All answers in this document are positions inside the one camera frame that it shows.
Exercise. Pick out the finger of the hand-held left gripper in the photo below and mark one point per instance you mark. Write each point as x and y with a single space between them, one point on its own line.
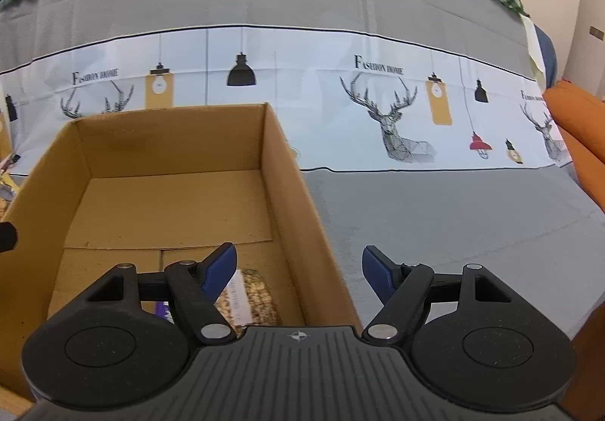
6 237

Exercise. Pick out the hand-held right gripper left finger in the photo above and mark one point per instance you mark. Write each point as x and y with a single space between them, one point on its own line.
220 271

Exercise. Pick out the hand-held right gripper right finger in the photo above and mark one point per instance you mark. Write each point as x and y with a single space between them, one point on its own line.
378 271

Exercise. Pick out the brown granola snack packet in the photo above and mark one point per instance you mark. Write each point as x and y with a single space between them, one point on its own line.
250 299

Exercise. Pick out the yellow snack packet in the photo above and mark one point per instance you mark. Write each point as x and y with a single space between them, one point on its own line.
6 185

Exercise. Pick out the purple snack packet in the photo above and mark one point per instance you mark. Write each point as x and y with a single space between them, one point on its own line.
164 308

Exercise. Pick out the brown cardboard box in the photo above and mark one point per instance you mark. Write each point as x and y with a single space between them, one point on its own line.
156 194

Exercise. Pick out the grey fabric storage bin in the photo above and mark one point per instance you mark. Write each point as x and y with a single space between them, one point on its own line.
406 213

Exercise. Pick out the orange cushion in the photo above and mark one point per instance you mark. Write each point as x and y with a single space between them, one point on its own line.
583 128

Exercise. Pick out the blue fabric cushion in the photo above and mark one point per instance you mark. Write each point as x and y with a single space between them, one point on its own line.
548 57

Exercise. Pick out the wall switch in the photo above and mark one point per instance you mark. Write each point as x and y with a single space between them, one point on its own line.
597 32

